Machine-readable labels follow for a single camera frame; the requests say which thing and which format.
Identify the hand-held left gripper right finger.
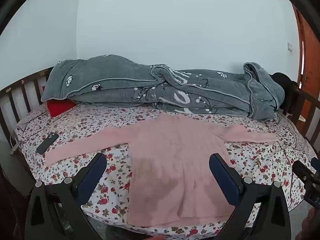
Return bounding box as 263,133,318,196
209,153,292,240

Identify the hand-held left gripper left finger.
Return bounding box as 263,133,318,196
25,152,108,240

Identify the pink knitted sweater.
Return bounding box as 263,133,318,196
44,112,278,228

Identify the black smartphone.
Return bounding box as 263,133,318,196
36,132,59,155

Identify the red pillow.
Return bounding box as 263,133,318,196
47,99,77,118

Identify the black cloth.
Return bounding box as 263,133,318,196
269,72,298,110

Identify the grey printed blanket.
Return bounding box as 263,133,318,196
41,54,285,123

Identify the wooden slatted headboard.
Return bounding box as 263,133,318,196
0,66,54,155

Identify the orange wooden door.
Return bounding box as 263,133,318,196
292,4,320,92

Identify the thin black cable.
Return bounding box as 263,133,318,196
19,110,53,133

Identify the white cable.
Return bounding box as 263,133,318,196
9,132,21,155

